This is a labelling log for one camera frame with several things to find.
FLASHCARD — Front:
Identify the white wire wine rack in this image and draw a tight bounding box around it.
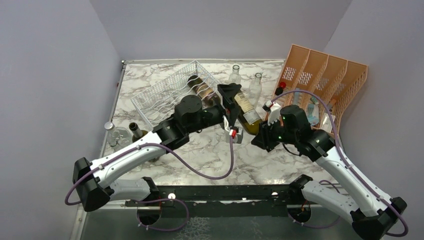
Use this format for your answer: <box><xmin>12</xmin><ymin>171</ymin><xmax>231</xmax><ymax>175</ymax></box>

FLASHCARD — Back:
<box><xmin>131</xmin><ymin>60</ymin><xmax>220</xmax><ymax>130</ymax></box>

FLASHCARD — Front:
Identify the white packet in organizer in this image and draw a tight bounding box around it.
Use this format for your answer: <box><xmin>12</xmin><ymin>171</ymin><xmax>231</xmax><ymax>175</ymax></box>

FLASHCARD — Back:
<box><xmin>320</xmin><ymin>113</ymin><xmax>335</xmax><ymax>133</ymax></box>

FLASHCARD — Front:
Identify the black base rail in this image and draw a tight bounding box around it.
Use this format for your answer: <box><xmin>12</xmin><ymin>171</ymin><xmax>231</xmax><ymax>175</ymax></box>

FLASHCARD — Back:
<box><xmin>124</xmin><ymin>184</ymin><xmax>305</xmax><ymax>218</ymax></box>

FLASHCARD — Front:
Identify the dark-neck green wine bottle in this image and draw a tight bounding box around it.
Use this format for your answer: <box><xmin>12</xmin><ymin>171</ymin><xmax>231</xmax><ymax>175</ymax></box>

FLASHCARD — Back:
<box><xmin>234</xmin><ymin>90</ymin><xmax>263</xmax><ymax>135</ymax></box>

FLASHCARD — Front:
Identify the green wine bottle near left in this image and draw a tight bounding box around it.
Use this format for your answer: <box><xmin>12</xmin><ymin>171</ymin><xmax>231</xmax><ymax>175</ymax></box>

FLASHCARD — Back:
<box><xmin>119</xmin><ymin>122</ymin><xmax>166</xmax><ymax>169</ymax></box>

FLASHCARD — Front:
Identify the clear jar silver lid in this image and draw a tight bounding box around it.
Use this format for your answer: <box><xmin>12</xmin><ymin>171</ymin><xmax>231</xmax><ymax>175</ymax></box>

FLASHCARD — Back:
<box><xmin>104</xmin><ymin>121</ymin><xmax>132</xmax><ymax>152</ymax></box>

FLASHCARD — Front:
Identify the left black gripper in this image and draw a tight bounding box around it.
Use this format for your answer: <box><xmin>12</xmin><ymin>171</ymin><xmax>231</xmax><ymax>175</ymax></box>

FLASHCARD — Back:
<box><xmin>186</xmin><ymin>85</ymin><xmax>242</xmax><ymax>134</ymax></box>

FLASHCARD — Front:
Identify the blue item in organizer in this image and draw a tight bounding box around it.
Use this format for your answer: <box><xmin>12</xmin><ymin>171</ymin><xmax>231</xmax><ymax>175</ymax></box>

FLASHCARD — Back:
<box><xmin>305</xmin><ymin>101</ymin><xmax>320</xmax><ymax>126</ymax></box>

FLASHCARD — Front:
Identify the clear square glass bottle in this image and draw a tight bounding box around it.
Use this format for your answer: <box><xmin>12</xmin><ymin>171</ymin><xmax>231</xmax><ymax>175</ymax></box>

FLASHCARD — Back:
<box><xmin>228</xmin><ymin>64</ymin><xmax>242</xmax><ymax>85</ymax></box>

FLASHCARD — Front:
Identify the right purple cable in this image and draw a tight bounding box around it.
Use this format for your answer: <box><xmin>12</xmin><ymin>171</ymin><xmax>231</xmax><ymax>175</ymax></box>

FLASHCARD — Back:
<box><xmin>271</xmin><ymin>89</ymin><xmax>409</xmax><ymax>238</ymax></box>

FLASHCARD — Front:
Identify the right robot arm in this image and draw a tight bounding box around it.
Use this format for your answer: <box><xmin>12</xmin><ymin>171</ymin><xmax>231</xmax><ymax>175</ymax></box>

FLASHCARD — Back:
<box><xmin>251</xmin><ymin>101</ymin><xmax>407</xmax><ymax>240</ymax></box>

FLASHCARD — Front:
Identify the clear textured glass bottle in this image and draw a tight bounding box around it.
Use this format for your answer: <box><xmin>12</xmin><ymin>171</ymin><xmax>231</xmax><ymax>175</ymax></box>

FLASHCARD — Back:
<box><xmin>247</xmin><ymin>72</ymin><xmax>263</xmax><ymax>108</ymax></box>

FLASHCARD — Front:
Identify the orange plastic file organizer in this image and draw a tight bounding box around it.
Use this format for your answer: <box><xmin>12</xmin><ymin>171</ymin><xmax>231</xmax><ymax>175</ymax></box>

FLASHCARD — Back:
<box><xmin>274</xmin><ymin>44</ymin><xmax>368</xmax><ymax>134</ymax></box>

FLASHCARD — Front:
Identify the purple cable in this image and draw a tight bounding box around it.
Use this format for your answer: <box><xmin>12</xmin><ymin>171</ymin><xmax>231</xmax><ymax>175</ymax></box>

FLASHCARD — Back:
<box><xmin>64</xmin><ymin>135</ymin><xmax>235</xmax><ymax>206</ymax></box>
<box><xmin>271</xmin><ymin>89</ymin><xmax>409</xmax><ymax>238</ymax></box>

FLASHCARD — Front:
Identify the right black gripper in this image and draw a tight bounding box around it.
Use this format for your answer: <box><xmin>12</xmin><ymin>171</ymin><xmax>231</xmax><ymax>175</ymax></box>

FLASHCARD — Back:
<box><xmin>251</xmin><ymin>115</ymin><xmax>298</xmax><ymax>149</ymax></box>

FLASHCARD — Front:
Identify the red-cap bottle in organizer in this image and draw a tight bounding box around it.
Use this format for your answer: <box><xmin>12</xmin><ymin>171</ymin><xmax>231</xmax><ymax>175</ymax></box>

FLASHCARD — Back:
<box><xmin>274</xmin><ymin>81</ymin><xmax>286</xmax><ymax>96</ymax></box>

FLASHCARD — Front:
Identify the silver-neck green wine bottle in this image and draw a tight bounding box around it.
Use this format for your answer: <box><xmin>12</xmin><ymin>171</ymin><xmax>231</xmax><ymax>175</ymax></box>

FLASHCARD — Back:
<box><xmin>187</xmin><ymin>75</ymin><xmax>221</xmax><ymax>107</ymax></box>

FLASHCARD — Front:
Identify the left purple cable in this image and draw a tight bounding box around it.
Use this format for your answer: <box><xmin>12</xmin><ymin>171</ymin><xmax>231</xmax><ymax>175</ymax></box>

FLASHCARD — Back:
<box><xmin>64</xmin><ymin>135</ymin><xmax>235</xmax><ymax>206</ymax></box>

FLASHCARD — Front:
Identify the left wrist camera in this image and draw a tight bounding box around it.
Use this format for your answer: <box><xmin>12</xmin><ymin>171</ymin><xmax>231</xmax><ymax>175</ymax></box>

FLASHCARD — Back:
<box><xmin>221</xmin><ymin>116</ymin><xmax>244</xmax><ymax>144</ymax></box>

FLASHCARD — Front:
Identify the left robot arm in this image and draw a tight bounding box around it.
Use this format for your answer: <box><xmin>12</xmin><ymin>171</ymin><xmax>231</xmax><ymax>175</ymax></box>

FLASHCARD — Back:
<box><xmin>64</xmin><ymin>83</ymin><xmax>243</xmax><ymax>212</ymax></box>

